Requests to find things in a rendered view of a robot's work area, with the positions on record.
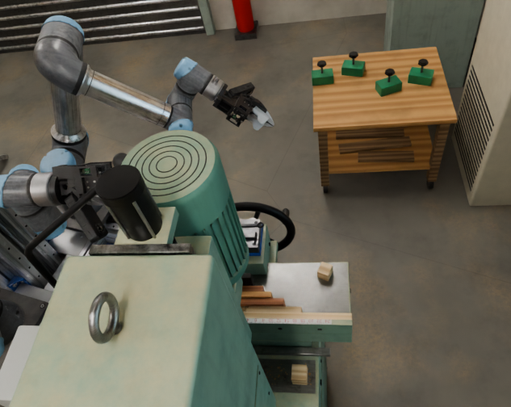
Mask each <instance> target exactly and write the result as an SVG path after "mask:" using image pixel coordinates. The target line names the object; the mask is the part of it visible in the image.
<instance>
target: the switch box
mask: <svg viewBox="0 0 511 407"><path fill-rule="evenodd" d="M38 330H39V326H38V325H21V326H19V327H18V329H17V331H16V334H15V336H14V339H13V341H12V343H11V345H10V349H9V350H8V353H7V355H6V358H5V360H4V363H3V365H2V368H1V370H0V405H2V406H4V407H9V405H10V402H11V399H12V397H13V395H14V392H15V389H16V387H17V384H18V382H19V378H20V376H21V374H22V371H23V368H24V366H25V363H26V361H27V357H28V355H29V353H30V351H31V347H32V345H33V342H34V341H35V338H36V335H37V332H38Z"/></svg>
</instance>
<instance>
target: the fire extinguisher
mask: <svg viewBox="0 0 511 407"><path fill-rule="evenodd" d="M232 5H233V9H234V14H235V17H236V21H237V25H236V30H235V35H234V36H235V40H251V39H257V38H258V26H259V25H258V21H257V20H256V21H253V12H252V7H251V2H250V0H232Z"/></svg>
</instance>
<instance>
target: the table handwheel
mask: <svg viewBox="0 0 511 407"><path fill-rule="evenodd" d="M235 206H236V210H237V212H240V211H253V212H255V214H254V217H253V218H256V219H257V220H258V217H259V216H260V213H261V212H262V213H265V214H268V215H270V216H273V217H275V218H277V219H278V220H280V221H281V222H282V223H283V224H284V225H285V227H286V229H287V235H286V236H285V237H284V238H283V239H282V240H281V241H280V242H278V246H279V247H278V251H280V250H283V249H284V248H286V247H287V246H288V245H290V244H291V242H292V241H293V239H294V237H295V226H294V224H293V222H292V220H291V218H290V217H289V216H288V215H286V214H285V213H284V212H282V211H280V210H279V209H277V208H274V207H272V206H270V205H267V204H263V203H255V202H239V203H235Z"/></svg>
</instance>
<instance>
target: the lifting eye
mask: <svg viewBox="0 0 511 407"><path fill-rule="evenodd" d="M105 302H107V305H108V308H109V320H108V324H107V328H106V330H105V331H104V332H103V333H102V332H101V329H100V327H99V315H100V311H101V308H102V306H103V304H104V303H105ZM88 327H89V332H90V336H91V337H92V339H93V340H94V341H95V342H97V343H98V344H104V343H107V342H109V341H110V340H111V339H112V337H113V336H114V335H116V334H118V333H119V332H120V331H121V329H122V325H121V324H120V323H119V305H118V301H117V299H116V298H115V296H114V295H113V294H112V293H110V292H101V293H99V294H98V295H97V296H96V297H95V298H94V300H93V302H92V305H91V306H90V311H89V316H88Z"/></svg>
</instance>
